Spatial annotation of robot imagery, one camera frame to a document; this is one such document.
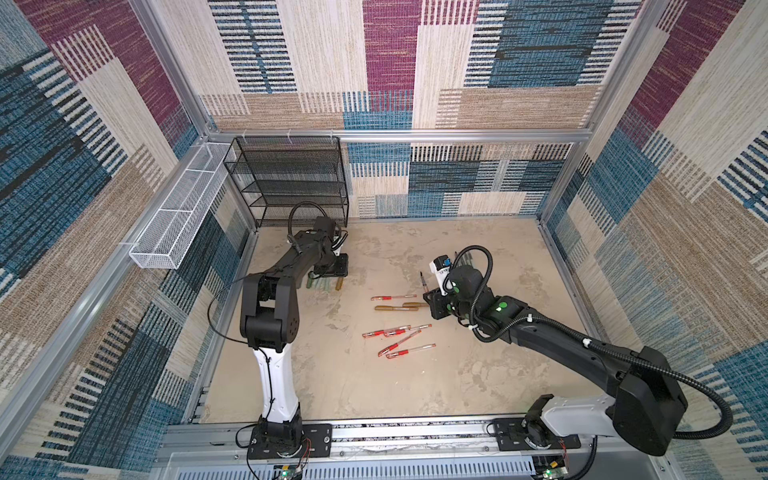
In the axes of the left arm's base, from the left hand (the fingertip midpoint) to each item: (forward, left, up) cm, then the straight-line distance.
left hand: (342, 267), depth 99 cm
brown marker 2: (-12, -17, -5) cm, 21 cm away
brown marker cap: (-2, +1, -6) cm, 7 cm away
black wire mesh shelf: (+31, +19, +13) cm, 38 cm away
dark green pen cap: (-2, +12, -6) cm, 14 cm away
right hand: (-17, -25, +8) cm, 32 cm away
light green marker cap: (-2, +6, -6) cm, 8 cm away
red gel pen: (-8, -12, -7) cm, 16 cm away
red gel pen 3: (-19, -19, -6) cm, 27 cm away
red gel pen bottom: (-26, -18, -7) cm, 32 cm away
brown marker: (-14, -24, +11) cm, 30 cm away
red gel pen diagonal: (-23, -17, -7) cm, 30 cm away
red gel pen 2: (-20, -12, -7) cm, 24 cm away
